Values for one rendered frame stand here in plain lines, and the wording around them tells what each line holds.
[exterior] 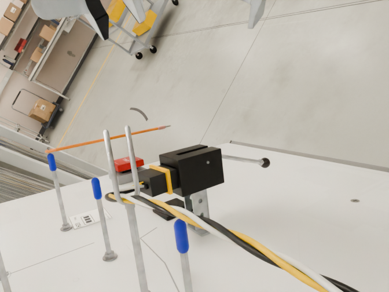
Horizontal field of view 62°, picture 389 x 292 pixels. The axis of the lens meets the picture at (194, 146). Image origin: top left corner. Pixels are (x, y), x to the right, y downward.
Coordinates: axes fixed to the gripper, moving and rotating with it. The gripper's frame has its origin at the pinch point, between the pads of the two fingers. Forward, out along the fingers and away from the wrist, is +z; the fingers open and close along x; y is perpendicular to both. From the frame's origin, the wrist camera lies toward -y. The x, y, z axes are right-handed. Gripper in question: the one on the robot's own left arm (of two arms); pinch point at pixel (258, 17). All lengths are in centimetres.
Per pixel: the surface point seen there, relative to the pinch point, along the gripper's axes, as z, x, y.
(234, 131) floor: 92, -160, 5
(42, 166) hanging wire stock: 45, -23, 50
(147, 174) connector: 14.0, 15.1, 8.2
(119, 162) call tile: 26.9, -4.7, 20.1
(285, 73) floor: 51, -171, -22
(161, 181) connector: 14.2, 15.5, 6.7
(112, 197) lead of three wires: 11.5, 22.4, 8.7
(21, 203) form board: 31.3, 5.5, 32.8
